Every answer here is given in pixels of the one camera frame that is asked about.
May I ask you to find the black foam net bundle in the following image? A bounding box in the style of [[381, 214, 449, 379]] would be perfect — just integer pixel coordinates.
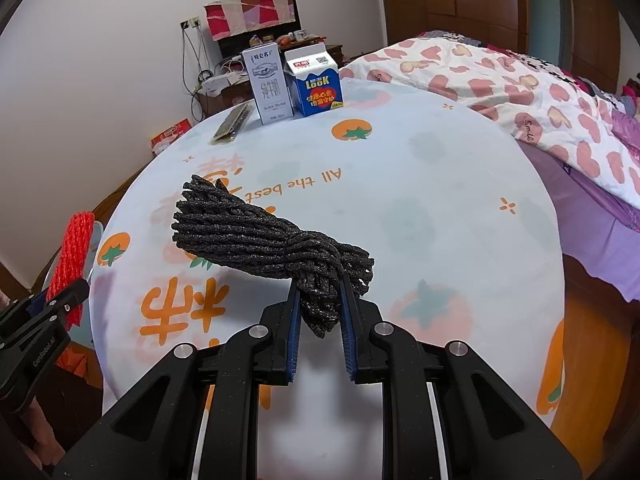
[[171, 174, 374, 338]]

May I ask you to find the heart print white quilt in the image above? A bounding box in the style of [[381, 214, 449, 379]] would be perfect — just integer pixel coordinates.
[[340, 36, 639, 207]]

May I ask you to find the blue look drink carton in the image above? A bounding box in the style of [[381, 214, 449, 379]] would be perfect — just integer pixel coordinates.
[[284, 42, 344, 117]]

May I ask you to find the wooden tv cabinet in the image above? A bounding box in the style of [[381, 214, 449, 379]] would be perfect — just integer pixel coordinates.
[[195, 34, 346, 120]]

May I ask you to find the red net bag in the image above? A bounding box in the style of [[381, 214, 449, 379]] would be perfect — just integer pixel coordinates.
[[46, 211, 94, 333]]

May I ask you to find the dark snack sachet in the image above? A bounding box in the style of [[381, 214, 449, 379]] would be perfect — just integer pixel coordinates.
[[210, 101, 255, 144]]

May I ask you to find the red pink patchwork cloth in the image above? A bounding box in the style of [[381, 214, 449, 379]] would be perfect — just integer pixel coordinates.
[[204, 0, 297, 40]]

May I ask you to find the dark wooden wardrobe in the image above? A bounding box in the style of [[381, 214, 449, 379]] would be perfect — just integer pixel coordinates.
[[383, 0, 620, 91]]

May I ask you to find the red cardboard box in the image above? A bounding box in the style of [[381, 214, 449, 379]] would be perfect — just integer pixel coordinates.
[[150, 118, 192, 156]]

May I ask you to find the white orange-print tablecloth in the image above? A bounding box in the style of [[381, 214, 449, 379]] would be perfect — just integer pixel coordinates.
[[89, 77, 566, 480]]

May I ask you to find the wall socket with cables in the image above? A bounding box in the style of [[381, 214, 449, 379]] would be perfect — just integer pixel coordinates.
[[180, 16, 214, 122]]

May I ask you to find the light blue trash bin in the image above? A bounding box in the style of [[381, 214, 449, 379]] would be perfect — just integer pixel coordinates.
[[42, 221, 104, 350]]

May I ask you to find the white blue milk carton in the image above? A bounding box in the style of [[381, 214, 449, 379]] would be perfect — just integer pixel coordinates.
[[242, 42, 293, 125]]

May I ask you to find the purple bed sheet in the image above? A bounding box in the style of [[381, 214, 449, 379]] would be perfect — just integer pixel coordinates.
[[506, 114, 639, 302]]

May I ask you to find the person left hand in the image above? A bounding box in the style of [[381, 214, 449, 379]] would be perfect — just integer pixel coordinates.
[[21, 398, 65, 470]]

